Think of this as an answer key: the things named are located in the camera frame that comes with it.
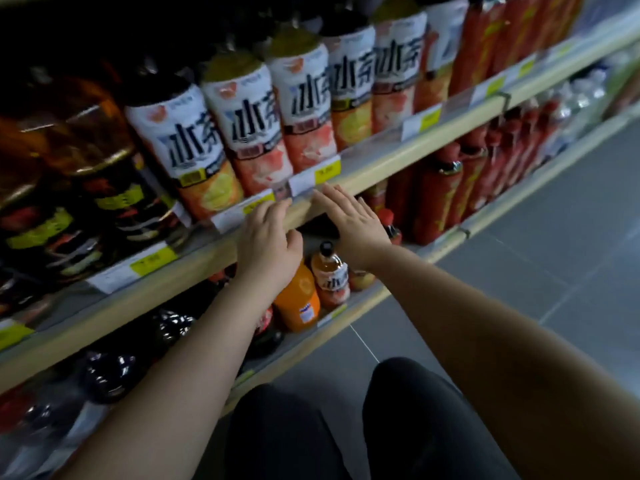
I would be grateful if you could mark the small peach drink bottle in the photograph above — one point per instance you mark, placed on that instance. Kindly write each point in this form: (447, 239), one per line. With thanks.
(361, 279)

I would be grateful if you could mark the small bottle red cap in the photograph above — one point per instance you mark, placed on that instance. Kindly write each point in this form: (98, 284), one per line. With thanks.
(390, 227)

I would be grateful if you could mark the row of tall red bottles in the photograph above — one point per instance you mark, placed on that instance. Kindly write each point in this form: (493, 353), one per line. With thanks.
(505, 34)

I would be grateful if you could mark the tea bottle white pink label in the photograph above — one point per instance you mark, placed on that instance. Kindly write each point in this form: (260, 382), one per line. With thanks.
(250, 119)
(397, 64)
(305, 99)

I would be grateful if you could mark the person's right leg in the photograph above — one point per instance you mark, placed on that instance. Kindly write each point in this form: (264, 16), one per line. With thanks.
(425, 424)

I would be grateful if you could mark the person's left thumb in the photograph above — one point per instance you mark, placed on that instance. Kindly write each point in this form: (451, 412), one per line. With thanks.
(295, 243)

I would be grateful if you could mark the person's left leg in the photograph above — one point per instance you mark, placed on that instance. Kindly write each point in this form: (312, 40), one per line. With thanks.
(285, 439)

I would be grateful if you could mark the group of dark label bottles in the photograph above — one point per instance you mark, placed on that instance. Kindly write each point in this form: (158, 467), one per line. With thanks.
(75, 194)

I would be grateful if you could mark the person's right little finger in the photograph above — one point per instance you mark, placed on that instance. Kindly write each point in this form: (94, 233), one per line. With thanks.
(378, 222)

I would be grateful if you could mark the person's right forearm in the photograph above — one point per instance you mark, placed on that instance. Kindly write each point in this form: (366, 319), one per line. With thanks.
(500, 354)

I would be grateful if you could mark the tea bottle white yellow label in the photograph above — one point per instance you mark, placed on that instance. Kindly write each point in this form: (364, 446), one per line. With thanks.
(185, 144)
(352, 79)
(440, 54)

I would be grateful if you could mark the small tea bottle black cap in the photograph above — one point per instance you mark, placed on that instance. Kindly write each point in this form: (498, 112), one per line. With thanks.
(331, 277)

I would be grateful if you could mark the row of clear water bottles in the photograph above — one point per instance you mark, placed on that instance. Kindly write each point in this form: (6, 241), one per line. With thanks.
(582, 104)

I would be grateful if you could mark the orange juice bottle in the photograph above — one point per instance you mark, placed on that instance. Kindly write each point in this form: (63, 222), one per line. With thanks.
(297, 302)

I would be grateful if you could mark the person's right hand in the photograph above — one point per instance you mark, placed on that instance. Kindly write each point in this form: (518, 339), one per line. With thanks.
(360, 234)

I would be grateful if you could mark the person's left hand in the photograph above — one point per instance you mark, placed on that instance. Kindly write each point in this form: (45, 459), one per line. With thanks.
(265, 249)

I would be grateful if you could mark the person's leg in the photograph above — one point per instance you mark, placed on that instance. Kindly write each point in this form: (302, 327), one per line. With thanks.
(285, 439)
(425, 424)

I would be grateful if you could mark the row of red capped bottles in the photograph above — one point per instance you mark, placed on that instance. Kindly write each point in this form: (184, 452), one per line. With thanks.
(460, 179)

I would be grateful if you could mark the row of dark soda bottles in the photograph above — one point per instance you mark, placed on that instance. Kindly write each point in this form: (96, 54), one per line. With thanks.
(170, 327)

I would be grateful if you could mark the person's left forearm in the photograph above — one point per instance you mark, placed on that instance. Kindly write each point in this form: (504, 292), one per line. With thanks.
(185, 379)

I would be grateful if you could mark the person's right middle finger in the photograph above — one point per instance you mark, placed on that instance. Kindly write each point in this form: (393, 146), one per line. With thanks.
(346, 198)

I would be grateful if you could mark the group of clear plastic bottles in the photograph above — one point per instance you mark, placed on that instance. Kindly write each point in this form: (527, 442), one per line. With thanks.
(40, 429)

